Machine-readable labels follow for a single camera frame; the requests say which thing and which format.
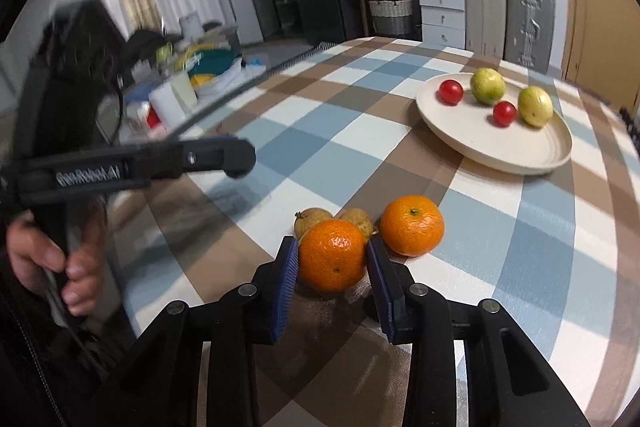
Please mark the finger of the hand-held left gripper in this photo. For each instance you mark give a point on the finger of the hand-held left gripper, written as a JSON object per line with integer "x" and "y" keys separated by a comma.
{"x": 210, "y": 157}

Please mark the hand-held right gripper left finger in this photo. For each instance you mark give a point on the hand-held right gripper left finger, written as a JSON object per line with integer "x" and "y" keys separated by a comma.
{"x": 285, "y": 292}

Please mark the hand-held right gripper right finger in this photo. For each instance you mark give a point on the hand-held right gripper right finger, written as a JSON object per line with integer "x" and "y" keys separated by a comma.
{"x": 382, "y": 292}

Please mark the orange mandarin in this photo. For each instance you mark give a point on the orange mandarin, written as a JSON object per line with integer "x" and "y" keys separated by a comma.
{"x": 332, "y": 257}
{"x": 412, "y": 227}

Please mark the cream round plate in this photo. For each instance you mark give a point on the cream round plate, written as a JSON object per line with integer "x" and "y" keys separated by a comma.
{"x": 500, "y": 147}

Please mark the red tomato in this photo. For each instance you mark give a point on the red tomato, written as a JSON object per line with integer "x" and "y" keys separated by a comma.
{"x": 450, "y": 92}
{"x": 504, "y": 113}

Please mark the yellow-green lemon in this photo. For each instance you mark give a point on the yellow-green lemon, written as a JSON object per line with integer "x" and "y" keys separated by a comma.
{"x": 486, "y": 86}
{"x": 535, "y": 106}

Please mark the person's left hand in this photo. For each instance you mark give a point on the person's left hand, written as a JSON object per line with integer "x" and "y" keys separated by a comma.
{"x": 82, "y": 277}

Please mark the small brown round fruit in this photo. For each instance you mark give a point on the small brown round fruit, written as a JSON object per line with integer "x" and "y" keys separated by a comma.
{"x": 357, "y": 219}
{"x": 310, "y": 219}

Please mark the green white bag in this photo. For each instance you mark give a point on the green white bag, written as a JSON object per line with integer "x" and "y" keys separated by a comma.
{"x": 215, "y": 63}

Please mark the checkered tablecloth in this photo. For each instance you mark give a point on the checkered tablecloth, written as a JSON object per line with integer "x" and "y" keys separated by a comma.
{"x": 350, "y": 107}

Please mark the woven grey white basket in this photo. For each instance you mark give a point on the woven grey white basket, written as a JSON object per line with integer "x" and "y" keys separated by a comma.
{"x": 391, "y": 19}

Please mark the person's dark clothing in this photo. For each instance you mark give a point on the person's dark clothing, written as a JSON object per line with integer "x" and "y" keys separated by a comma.
{"x": 30, "y": 382}

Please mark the white dresser with drawers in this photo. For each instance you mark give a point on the white dresser with drawers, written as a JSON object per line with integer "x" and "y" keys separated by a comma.
{"x": 442, "y": 14}

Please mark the beige suitcase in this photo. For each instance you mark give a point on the beige suitcase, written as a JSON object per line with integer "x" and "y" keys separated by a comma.
{"x": 484, "y": 12}

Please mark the silver suitcase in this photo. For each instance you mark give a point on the silver suitcase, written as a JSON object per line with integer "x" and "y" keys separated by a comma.
{"x": 530, "y": 24}

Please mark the wooden door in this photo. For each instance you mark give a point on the wooden door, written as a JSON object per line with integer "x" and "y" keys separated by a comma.
{"x": 600, "y": 22}

